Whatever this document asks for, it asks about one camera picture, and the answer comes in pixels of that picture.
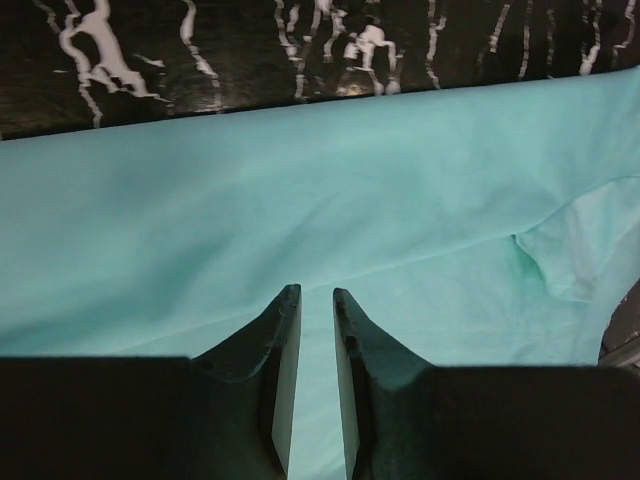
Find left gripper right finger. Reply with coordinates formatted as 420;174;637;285
333;289;639;479

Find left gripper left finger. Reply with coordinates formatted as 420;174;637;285
1;285;301;479

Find teal t shirt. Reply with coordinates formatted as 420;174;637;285
1;69;639;479

